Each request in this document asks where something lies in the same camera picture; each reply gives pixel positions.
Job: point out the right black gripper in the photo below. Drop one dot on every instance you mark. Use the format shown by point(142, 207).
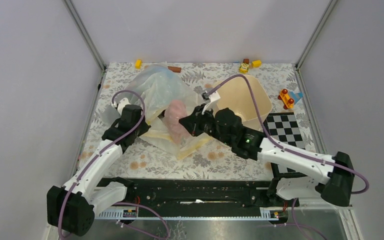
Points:
point(193, 122)

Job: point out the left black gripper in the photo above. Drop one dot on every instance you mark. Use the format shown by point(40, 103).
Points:
point(145, 126)

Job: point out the beige plastic trash bin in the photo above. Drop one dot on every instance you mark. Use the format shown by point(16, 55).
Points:
point(249, 103)

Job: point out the clear white trash bag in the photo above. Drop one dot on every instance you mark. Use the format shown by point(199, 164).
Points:
point(156, 86)

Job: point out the pink plastic trash bag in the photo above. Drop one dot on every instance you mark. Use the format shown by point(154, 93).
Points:
point(175, 111)

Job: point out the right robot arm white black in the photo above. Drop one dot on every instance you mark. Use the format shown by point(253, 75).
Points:
point(330, 177)

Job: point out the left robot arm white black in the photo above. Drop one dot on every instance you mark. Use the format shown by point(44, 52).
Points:
point(73, 206)

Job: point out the floral patterned table mat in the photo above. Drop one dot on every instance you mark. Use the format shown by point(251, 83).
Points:
point(212, 161)

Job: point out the yellow block far left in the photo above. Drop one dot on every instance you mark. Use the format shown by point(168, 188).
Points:
point(138, 64)

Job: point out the yellow block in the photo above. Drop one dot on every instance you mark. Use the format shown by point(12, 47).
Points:
point(256, 63)
point(138, 64)

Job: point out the black white checkerboard plate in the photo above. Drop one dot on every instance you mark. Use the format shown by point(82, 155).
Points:
point(285, 128)

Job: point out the yellow toy figure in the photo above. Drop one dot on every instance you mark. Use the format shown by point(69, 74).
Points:
point(244, 68)

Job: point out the brown toy block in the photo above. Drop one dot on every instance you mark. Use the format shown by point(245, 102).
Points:
point(175, 69)

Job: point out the yellow red toy car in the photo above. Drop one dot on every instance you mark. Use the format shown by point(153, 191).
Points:
point(288, 101)

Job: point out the yellow block far right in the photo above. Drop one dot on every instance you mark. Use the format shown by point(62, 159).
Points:
point(256, 63)

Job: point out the blue triangle toy piece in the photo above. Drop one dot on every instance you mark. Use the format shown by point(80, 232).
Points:
point(296, 96)

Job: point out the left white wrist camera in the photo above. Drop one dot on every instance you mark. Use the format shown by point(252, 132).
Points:
point(119, 106)

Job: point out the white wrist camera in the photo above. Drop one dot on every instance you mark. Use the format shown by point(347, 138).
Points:
point(119, 106)
point(210, 98)

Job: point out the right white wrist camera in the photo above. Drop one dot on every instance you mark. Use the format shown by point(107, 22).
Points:
point(210, 98)

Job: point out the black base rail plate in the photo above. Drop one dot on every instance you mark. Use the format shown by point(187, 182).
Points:
point(194, 198)

